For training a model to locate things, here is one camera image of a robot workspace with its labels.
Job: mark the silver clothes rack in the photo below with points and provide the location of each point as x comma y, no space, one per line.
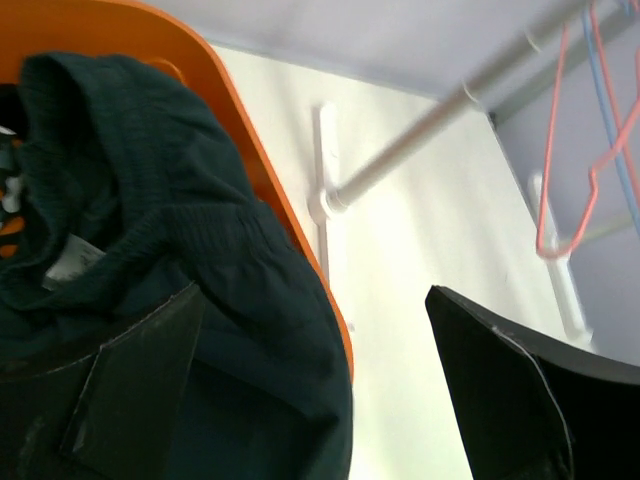
329,200

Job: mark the orange plastic laundry basket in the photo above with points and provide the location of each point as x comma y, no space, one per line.
225,100

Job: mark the orange grey camouflage shorts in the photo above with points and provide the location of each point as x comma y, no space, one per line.
10,210

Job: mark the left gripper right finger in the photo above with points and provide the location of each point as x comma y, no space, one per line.
529,406

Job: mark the dark navy shorts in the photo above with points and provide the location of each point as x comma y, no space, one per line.
226,429

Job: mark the blue wire hanger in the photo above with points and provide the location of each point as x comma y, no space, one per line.
610,113

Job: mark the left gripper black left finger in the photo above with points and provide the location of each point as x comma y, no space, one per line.
103,406

